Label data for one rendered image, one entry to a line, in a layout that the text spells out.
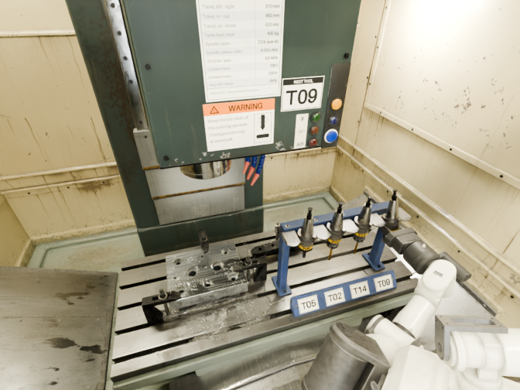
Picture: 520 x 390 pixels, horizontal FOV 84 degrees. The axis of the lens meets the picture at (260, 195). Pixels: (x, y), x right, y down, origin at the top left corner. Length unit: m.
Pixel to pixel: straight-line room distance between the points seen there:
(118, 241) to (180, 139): 1.49
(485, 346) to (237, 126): 0.57
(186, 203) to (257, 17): 1.07
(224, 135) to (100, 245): 1.56
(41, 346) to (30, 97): 1.09
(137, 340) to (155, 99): 0.85
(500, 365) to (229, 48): 0.68
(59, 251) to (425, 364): 1.97
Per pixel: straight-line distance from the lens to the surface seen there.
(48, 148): 1.87
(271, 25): 0.63
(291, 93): 0.67
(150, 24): 0.60
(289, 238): 0.98
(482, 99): 1.36
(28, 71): 1.75
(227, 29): 0.61
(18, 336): 1.60
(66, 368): 1.51
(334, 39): 0.69
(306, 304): 1.17
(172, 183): 1.44
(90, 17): 1.29
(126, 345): 1.20
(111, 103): 1.34
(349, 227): 1.07
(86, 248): 2.12
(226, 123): 0.65
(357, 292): 1.25
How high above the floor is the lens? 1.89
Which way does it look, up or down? 35 degrees down
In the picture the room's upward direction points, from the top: straight up
